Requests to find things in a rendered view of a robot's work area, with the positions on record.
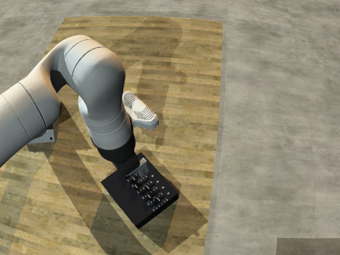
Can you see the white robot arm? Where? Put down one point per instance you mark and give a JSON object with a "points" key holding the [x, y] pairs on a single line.
{"points": [[29, 107]]}

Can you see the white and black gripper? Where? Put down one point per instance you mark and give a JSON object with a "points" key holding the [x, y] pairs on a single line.
{"points": [[118, 146]]}

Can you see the black lighting desk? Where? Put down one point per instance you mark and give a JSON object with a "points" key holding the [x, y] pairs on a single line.
{"points": [[141, 198]]}

